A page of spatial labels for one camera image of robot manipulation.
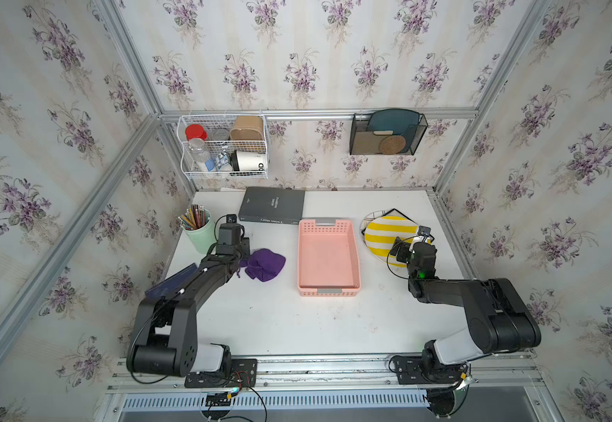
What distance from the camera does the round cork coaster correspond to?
975 millimetres

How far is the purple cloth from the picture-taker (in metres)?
0.92

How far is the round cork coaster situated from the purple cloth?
59 cm
